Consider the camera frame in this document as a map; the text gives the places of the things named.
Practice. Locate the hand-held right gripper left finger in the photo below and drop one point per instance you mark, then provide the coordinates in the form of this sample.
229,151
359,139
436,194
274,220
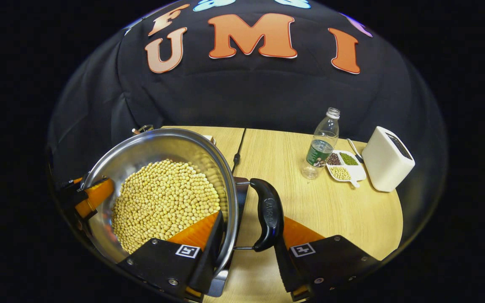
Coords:
211,256

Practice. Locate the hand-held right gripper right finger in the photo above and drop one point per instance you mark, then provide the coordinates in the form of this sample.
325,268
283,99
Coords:
285,271

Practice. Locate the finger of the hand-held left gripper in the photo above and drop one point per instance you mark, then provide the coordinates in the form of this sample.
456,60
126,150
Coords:
95,195

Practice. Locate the stainless steel pot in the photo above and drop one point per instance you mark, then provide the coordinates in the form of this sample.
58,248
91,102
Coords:
154,147

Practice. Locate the pile of soybeans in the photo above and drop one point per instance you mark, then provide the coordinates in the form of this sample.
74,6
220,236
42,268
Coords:
162,202

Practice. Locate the small metal clamp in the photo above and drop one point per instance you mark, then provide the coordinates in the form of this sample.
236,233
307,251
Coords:
143,128

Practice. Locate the heap of yellow beans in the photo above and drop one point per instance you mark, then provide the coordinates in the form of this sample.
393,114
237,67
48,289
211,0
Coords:
340,173

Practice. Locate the heap of red beans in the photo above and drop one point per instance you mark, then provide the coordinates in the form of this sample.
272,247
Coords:
334,159

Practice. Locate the white divided dish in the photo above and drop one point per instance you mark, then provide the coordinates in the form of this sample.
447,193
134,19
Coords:
358,172

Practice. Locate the clear plastic bottle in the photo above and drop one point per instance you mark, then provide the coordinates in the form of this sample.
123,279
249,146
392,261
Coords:
320,151

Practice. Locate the heap of green beans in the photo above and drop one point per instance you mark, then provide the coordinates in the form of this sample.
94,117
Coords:
348,159

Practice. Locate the white toaster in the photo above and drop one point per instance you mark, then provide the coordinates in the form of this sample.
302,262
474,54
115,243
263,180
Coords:
383,168

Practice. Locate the black backdrop cloth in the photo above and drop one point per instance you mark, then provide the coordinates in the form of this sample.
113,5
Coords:
246,92

